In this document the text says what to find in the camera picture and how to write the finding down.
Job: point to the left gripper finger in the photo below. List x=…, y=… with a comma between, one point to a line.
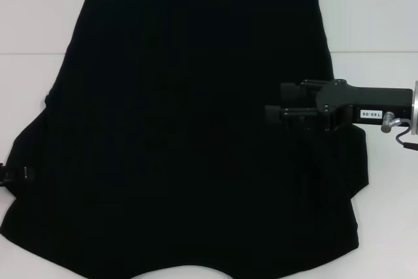
x=18, y=174

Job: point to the black shirt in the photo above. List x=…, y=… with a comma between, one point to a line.
x=179, y=112

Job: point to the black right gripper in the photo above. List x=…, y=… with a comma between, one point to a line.
x=359, y=102

